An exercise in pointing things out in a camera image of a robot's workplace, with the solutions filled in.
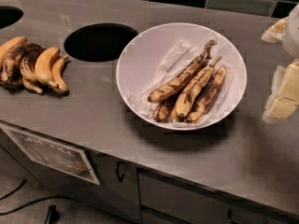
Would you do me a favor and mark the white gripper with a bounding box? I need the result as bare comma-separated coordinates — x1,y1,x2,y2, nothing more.
262,4,299,124

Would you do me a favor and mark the right dark banana in bowl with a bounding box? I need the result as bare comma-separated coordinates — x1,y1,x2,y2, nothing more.
185,67,226,123

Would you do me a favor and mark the white paper liner in bowl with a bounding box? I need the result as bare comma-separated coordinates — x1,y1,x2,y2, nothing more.
127,41,236,130

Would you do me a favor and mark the lower left banana in bowl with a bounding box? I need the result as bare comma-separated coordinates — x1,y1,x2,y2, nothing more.
153,96,177,122

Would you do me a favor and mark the white round bowl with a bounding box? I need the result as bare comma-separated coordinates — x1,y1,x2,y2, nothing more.
116,22,247,117

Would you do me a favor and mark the small yellow banana rightmost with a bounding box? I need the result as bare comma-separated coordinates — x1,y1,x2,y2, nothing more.
51,55,69,94

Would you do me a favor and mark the bright yellow banana on counter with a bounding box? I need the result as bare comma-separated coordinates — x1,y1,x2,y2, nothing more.
35,47,60,88

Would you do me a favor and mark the dark spotted banana on counter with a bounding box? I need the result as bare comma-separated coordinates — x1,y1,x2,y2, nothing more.
20,51,44,95

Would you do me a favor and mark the blackened banana on counter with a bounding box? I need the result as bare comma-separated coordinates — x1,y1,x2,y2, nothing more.
1,42,44,91

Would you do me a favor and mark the yellow banana far left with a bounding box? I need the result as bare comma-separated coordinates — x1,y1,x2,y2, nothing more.
0,36,27,70

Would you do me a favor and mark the grey cabinet drawer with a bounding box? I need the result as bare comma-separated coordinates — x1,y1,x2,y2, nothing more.
138,172,299,224

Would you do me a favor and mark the framed landfill sign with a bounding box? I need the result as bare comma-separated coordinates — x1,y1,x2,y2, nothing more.
1,125,100,185

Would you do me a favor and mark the black floor object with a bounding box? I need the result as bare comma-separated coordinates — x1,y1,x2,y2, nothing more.
44,205,60,224

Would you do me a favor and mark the black cabinet handle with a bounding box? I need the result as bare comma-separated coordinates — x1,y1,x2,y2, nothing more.
115,161,126,183

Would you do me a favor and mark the black floor cable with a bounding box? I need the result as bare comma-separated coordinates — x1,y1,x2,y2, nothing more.
0,178,74,217

